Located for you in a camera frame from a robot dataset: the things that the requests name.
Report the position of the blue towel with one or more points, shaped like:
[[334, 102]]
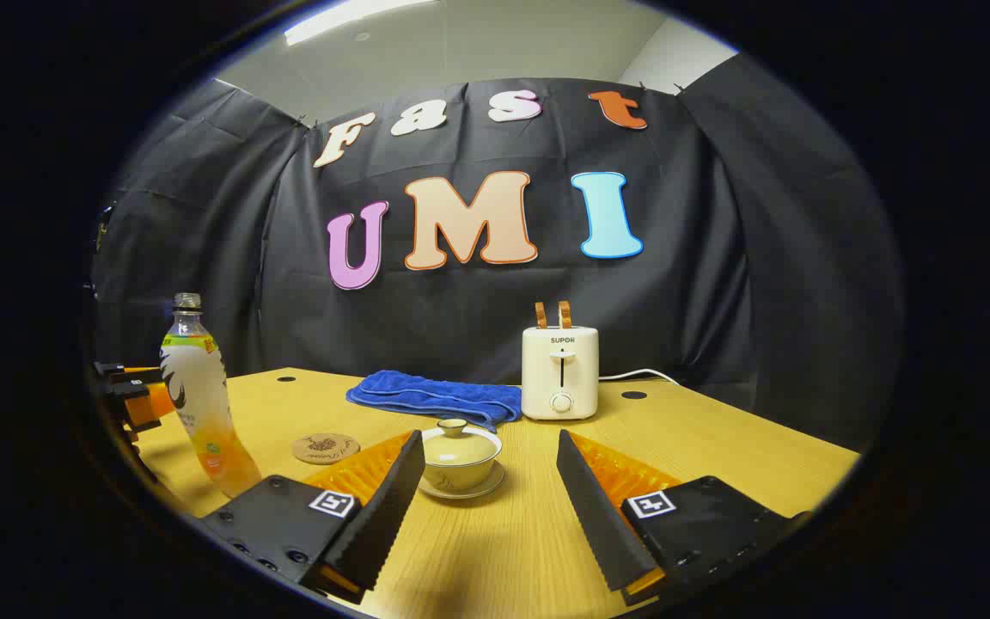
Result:
[[435, 397]]

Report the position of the round cork coaster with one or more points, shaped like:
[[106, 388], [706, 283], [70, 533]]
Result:
[[326, 448]]

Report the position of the clear water bottle white label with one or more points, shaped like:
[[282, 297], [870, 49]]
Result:
[[194, 387]]

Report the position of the white toaster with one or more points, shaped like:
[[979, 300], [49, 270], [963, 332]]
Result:
[[559, 378]]

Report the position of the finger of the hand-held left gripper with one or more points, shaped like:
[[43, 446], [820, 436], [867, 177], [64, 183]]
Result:
[[130, 374], [151, 404]]

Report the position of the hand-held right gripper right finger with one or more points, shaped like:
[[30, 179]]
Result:
[[598, 516]]

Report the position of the toast slice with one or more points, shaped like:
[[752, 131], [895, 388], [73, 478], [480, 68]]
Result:
[[540, 315], [565, 315]]

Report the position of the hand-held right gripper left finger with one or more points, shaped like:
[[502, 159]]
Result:
[[383, 507]]

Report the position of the cream teacup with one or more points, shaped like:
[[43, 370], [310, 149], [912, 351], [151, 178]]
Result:
[[461, 477]]

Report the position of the cream saucer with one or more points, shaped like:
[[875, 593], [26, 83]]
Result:
[[479, 493]]

